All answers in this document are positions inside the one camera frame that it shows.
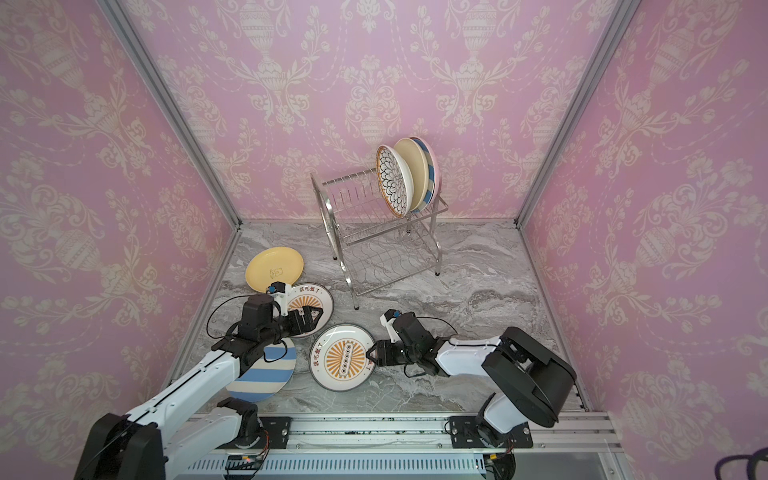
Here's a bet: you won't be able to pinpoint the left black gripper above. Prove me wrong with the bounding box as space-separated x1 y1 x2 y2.
260 305 324 349

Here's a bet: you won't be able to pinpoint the orange sunburst plate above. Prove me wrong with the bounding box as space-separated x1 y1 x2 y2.
286 283 334 338
309 324 375 392

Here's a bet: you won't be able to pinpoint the blue striped plate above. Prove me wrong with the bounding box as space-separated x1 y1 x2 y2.
411 137 433 213
226 338 297 403

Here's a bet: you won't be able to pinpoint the pink plate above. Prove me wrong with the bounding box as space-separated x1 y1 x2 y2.
420 138 442 203

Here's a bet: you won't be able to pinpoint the beige plate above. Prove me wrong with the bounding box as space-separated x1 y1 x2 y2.
394 138 429 212

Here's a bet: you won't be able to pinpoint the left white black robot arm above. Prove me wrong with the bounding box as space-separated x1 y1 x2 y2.
74 293 324 479

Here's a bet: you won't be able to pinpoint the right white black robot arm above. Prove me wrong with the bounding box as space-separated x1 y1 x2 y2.
366 309 577 447

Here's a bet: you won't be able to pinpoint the yellow plate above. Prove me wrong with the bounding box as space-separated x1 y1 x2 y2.
245 247 304 292

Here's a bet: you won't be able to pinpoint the small electronics board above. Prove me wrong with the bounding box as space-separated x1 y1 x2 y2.
225 455 265 474

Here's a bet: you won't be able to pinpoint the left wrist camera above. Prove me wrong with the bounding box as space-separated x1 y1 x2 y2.
266 281 293 316

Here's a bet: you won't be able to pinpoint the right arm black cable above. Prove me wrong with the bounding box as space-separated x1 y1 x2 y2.
416 315 499 349

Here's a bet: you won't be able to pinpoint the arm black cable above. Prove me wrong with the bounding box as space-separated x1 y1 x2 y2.
205 293 289 365
416 315 499 349

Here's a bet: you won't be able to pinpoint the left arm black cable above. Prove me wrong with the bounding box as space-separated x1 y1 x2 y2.
205 293 289 365

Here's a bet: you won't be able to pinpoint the chrome wire dish rack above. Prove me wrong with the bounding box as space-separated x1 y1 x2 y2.
310 169 448 310

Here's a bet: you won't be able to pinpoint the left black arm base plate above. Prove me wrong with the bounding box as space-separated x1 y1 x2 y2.
233 416 292 450

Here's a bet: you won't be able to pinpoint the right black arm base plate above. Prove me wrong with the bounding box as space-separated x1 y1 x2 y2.
446 416 534 449

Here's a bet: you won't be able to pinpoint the aluminium rail frame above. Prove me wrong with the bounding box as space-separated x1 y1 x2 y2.
110 411 631 480

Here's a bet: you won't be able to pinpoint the black cables at corner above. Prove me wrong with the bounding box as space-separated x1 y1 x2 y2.
713 446 768 480

